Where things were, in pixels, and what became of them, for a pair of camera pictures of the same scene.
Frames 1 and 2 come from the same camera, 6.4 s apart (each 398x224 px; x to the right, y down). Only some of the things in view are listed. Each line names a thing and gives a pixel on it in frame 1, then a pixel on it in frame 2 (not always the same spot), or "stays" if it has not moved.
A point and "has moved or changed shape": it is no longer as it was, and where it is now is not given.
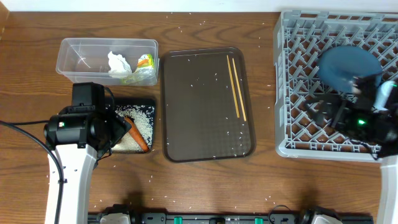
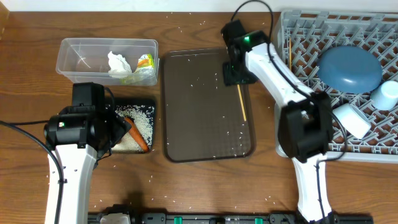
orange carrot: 135,134 stays
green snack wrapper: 145,73 stays
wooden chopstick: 229,65 → 290,53
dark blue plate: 341,66 stays
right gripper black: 342,106 → 231,80
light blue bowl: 384,93 has moved or changed shape
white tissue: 119,66 stays
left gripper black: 120,126 stays
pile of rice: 142,117 stays
